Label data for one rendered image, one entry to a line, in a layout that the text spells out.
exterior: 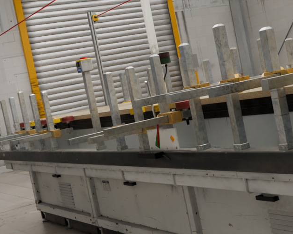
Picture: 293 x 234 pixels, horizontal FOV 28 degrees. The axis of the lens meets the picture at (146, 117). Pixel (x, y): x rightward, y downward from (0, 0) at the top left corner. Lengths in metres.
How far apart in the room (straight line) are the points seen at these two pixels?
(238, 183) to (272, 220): 0.33
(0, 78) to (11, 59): 0.40
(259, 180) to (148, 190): 1.33
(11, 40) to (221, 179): 8.64
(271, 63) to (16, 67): 8.95
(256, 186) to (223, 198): 0.61
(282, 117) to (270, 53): 0.22
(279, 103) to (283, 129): 0.09
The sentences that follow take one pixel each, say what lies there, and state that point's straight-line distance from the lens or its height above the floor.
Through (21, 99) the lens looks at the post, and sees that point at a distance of 4.45.
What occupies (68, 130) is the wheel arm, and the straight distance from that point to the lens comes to 3.97.
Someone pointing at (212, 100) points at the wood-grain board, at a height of 0.89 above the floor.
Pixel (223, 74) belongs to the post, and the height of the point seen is 0.99.
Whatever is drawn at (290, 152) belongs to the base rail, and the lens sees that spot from 1.99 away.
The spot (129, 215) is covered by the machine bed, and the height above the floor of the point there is 0.22.
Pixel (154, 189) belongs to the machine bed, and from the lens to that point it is 3.38.
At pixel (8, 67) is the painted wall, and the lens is 10.69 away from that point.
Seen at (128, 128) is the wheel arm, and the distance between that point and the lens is 2.48.
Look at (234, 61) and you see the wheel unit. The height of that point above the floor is 1.05.
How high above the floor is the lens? 1.01
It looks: 3 degrees down
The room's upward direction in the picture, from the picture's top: 11 degrees counter-clockwise
